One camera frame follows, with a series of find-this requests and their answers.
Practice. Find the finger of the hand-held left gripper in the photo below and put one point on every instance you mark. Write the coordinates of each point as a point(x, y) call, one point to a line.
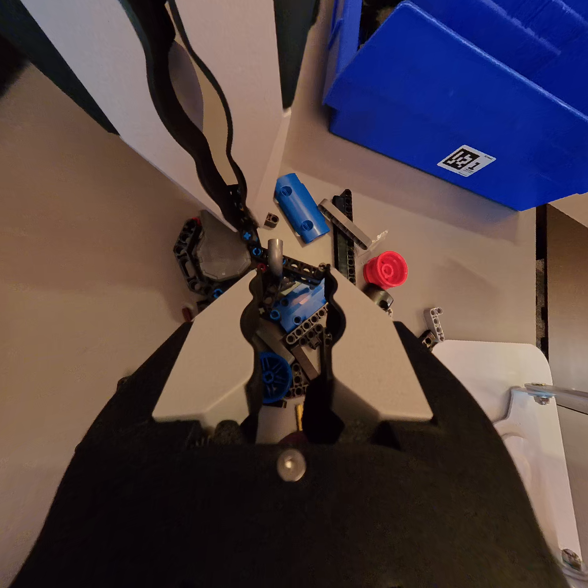
point(101, 69)
point(248, 69)

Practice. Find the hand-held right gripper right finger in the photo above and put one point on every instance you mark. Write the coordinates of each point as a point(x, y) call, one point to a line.
point(381, 372)

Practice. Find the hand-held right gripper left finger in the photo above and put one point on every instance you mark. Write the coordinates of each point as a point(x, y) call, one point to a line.
point(202, 372)

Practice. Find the partly built toy chassis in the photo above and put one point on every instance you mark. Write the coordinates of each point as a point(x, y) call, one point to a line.
point(220, 257)

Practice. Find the brown toy axle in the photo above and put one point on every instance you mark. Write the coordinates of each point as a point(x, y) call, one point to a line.
point(188, 313)

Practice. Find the grey angled toy beam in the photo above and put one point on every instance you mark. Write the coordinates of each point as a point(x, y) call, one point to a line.
point(435, 324)

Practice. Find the blue spoked toy wheel rim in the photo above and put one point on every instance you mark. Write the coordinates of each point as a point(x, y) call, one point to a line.
point(274, 376)

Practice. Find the black toy cylinder piece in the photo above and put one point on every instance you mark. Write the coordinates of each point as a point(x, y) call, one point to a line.
point(380, 298)

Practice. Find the yellow toy axle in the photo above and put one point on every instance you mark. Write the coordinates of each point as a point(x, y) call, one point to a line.
point(299, 418)

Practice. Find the red toy wheel rim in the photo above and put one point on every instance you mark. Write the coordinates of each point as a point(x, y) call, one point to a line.
point(385, 270)

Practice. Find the blue curved toy panel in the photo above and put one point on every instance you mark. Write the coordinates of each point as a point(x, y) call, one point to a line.
point(301, 206)
point(298, 307)

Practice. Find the pile of black toy beams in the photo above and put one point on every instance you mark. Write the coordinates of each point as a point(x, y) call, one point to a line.
point(344, 257)

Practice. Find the dark grey toy beam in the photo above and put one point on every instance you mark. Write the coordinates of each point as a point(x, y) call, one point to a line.
point(344, 225)

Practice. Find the blue storage bin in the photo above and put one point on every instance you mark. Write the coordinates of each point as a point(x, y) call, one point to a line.
point(459, 115)

